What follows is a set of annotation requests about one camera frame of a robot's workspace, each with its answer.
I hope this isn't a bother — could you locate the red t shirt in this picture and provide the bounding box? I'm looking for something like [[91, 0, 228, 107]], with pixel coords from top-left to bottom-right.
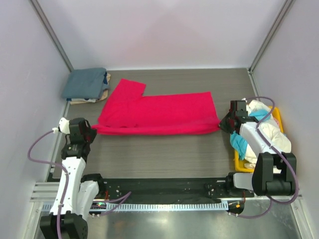
[[92, 79, 220, 135]]

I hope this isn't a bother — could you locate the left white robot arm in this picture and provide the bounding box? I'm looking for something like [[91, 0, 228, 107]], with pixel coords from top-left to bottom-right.
[[39, 118, 105, 239]]

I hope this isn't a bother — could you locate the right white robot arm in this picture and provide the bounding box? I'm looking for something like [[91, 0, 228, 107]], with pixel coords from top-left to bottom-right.
[[219, 97, 299, 198]]

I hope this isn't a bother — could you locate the light blue t shirt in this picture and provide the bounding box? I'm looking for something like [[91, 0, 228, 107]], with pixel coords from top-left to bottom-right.
[[230, 107, 270, 163]]

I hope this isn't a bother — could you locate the cream white t shirt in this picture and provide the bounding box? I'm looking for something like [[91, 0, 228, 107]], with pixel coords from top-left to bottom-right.
[[245, 100, 292, 168]]

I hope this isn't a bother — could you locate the yellow plastic bin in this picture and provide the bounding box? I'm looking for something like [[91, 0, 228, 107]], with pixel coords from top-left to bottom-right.
[[234, 107, 284, 173]]

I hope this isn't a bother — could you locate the folded blue-grey t shirt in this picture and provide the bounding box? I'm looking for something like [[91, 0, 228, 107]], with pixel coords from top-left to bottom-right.
[[61, 68, 107, 99]]

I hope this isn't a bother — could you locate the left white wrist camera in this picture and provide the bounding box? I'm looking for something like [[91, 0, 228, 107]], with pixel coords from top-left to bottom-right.
[[52, 118, 70, 134]]

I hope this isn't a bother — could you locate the aluminium rail frame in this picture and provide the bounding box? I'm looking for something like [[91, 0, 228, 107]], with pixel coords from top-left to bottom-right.
[[30, 182, 292, 202]]

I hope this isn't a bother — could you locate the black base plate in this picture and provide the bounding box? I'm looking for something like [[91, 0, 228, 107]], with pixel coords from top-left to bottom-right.
[[103, 177, 254, 199]]

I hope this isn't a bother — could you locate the slotted white cable duct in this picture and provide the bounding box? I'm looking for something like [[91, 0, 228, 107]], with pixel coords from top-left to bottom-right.
[[41, 201, 229, 213]]

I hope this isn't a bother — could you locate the right aluminium frame post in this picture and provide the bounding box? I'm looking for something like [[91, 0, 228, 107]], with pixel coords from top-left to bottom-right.
[[248, 0, 295, 75]]

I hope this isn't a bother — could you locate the aluminium frame post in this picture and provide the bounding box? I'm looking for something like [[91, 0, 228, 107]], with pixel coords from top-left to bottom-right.
[[248, 0, 295, 75], [29, 0, 74, 72]]

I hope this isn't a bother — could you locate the left aluminium frame post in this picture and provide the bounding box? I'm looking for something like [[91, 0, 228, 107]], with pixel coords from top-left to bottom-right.
[[29, 0, 74, 72]]

